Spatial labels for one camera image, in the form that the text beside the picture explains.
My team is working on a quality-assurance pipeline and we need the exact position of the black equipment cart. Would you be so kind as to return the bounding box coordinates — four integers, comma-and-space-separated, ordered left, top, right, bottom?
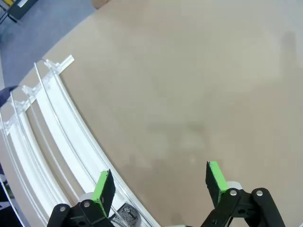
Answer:
0, 0, 40, 24

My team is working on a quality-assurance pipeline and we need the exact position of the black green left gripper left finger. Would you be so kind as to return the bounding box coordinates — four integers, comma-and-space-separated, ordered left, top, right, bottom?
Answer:
46, 168, 116, 227

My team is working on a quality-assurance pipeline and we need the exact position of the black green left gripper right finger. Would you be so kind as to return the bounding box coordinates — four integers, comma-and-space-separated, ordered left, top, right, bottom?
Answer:
200, 161, 287, 227

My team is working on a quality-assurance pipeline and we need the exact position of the white wire can dispenser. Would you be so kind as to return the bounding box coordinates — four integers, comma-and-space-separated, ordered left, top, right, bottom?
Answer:
0, 54, 161, 227

